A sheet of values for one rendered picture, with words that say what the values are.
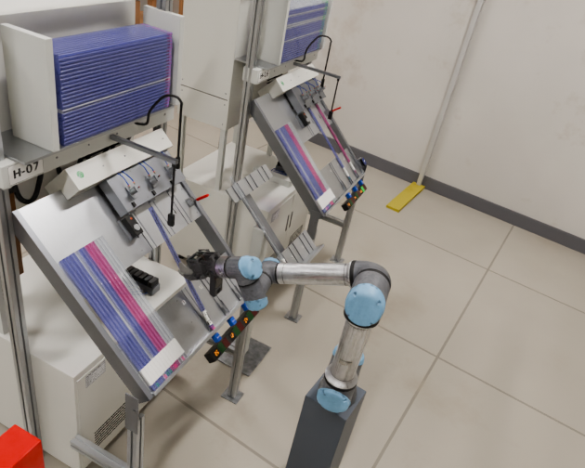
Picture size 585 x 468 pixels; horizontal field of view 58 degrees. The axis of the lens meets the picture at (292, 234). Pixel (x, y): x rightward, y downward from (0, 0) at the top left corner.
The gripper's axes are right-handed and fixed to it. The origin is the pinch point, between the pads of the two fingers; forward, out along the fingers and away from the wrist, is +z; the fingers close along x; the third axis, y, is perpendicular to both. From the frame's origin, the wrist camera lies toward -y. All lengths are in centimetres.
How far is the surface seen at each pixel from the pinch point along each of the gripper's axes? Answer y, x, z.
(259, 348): -91, -55, 43
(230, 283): -19.7, -19.5, 1.7
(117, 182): 37.3, 0.6, 10.5
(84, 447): -44, 50, 32
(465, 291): -150, -193, -23
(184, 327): -16.1, 11.8, -1.8
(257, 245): -24, -54, 14
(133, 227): 22.2, 6.2, 6.4
